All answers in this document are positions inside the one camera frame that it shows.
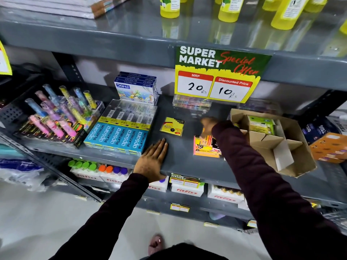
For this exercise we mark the person's right hand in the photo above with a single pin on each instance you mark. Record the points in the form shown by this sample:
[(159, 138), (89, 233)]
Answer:
[(208, 125)]

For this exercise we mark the person's left hand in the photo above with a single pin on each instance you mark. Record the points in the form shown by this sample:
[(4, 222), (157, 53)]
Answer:
[(150, 162)]

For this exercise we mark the person's left little finger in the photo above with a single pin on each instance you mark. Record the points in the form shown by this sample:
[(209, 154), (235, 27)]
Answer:
[(143, 157)]

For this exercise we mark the person's left middle finger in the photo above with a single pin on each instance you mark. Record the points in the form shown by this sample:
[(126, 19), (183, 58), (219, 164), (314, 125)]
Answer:
[(158, 149)]

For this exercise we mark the person's right fingers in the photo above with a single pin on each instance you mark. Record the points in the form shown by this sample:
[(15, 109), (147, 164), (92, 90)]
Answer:
[(203, 132)]

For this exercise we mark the person's left forearm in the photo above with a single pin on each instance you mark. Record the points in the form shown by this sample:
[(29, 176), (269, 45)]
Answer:
[(108, 222)]

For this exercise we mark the person's right forearm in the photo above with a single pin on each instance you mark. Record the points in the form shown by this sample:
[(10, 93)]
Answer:
[(271, 197)]

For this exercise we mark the stack of orange pink packets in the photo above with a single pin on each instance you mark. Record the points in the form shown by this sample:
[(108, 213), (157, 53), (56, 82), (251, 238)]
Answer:
[(204, 148)]

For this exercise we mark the grey metal shelf rack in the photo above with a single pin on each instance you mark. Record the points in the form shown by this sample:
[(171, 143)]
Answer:
[(179, 157)]

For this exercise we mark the small yellow packet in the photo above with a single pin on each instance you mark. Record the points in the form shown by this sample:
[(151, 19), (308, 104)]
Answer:
[(172, 126)]

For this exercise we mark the clear box of colourful pens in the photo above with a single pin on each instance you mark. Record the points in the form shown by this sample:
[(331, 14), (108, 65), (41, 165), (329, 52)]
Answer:
[(192, 102)]

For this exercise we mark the white box with purple cap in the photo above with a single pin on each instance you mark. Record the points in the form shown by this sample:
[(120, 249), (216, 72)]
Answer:
[(160, 185)]

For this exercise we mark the white box of orange purple-capped bottles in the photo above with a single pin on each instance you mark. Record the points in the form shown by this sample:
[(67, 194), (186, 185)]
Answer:
[(115, 174)]

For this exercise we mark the row of blue pencil boxes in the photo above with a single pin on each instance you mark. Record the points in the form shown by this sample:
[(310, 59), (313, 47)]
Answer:
[(119, 129)]

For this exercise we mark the small green yellow price label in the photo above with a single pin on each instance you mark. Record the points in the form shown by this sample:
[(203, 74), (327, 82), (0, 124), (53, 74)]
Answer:
[(185, 180)]

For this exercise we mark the white box with green cap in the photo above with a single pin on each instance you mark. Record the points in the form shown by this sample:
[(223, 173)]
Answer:
[(187, 190)]

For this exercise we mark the green packet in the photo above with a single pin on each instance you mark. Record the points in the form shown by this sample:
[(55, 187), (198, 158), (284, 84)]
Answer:
[(260, 125)]

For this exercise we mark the green yellow price sign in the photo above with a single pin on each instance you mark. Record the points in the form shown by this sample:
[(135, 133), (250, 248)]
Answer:
[(217, 74)]

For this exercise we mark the white box of green-capped bottles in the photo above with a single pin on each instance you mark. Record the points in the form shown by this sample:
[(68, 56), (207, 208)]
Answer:
[(85, 170)]

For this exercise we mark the blue pastel crayon box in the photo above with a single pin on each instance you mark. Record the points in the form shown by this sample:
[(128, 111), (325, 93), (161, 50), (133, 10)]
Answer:
[(138, 74), (137, 93), (135, 79)]

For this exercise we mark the small yellow shelf label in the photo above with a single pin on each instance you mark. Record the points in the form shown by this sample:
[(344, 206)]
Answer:
[(179, 207)]

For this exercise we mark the clear plastic box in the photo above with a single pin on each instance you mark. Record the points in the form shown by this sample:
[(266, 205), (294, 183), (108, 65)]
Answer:
[(260, 106)]

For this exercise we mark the white box of brown-capped bottles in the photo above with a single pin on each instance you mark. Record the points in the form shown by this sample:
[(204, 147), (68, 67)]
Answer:
[(225, 194)]

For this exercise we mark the black pen display box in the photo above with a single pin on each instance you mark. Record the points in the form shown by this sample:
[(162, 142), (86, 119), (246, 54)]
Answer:
[(73, 138)]

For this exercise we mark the person's foot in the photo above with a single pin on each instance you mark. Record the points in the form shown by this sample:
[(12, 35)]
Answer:
[(156, 245)]

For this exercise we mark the brown cardboard box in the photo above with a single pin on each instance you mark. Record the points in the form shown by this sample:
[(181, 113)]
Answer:
[(295, 157)]

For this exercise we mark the bunch of colourful pen tubes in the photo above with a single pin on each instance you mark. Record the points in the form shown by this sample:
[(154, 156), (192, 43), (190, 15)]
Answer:
[(58, 110)]

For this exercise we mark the person's dark clothing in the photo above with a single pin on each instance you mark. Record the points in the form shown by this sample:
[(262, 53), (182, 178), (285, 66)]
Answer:
[(184, 253)]

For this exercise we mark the dark blue box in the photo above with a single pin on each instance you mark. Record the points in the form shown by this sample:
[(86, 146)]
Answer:
[(318, 131)]

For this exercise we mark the clear plastic bags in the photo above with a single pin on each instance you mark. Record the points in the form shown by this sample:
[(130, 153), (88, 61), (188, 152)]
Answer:
[(21, 173)]

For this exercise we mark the row of yellow bottles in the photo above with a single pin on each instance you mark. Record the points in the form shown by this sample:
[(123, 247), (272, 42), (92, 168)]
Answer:
[(230, 8)]

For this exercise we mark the white grey box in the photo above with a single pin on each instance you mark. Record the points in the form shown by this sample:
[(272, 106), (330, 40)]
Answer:
[(338, 123)]

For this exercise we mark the yellow white shelf sign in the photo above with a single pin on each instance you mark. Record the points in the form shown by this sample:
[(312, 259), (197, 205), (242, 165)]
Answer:
[(4, 60)]

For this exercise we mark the stack of notebooks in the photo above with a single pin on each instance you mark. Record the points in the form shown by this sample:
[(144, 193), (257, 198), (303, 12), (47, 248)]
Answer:
[(67, 5)]

